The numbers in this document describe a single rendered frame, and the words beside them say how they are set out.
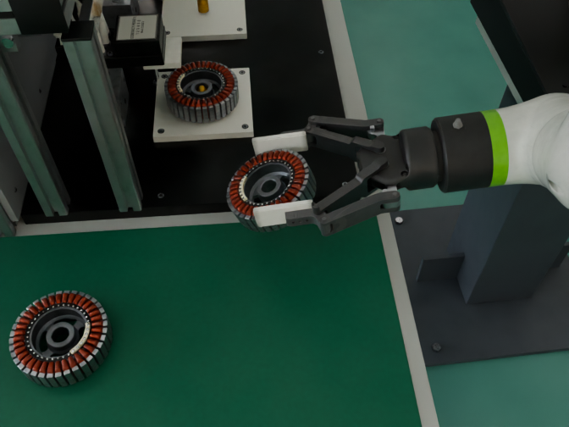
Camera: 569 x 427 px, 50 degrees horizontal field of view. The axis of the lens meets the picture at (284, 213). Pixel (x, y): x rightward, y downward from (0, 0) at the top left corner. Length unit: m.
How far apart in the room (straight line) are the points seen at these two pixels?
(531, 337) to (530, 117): 1.01
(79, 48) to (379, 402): 0.51
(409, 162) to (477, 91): 1.57
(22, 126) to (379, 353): 0.49
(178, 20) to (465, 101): 1.31
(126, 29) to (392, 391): 0.59
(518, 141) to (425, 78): 1.57
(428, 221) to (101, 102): 1.26
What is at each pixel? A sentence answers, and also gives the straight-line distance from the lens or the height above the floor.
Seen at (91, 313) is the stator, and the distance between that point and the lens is 0.77.
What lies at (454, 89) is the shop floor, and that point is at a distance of 2.28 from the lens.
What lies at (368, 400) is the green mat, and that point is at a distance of 0.74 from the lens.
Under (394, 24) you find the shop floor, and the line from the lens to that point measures 2.54.
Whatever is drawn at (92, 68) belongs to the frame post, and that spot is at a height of 1.01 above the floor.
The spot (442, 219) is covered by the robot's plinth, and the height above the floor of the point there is 0.02.
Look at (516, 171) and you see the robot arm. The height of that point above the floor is 0.90.
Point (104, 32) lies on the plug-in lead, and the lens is 0.92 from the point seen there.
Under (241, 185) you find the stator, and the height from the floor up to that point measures 0.84.
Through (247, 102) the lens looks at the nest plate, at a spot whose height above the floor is 0.78.
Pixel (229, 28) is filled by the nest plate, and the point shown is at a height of 0.78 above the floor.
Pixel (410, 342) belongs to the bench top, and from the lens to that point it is 0.78.
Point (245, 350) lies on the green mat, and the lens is 0.76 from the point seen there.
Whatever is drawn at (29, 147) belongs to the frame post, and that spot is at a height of 0.90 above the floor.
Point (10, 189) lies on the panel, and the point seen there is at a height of 0.81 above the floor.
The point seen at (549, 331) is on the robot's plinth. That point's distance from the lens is 1.73.
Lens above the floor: 1.43
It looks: 52 degrees down
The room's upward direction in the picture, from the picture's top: straight up
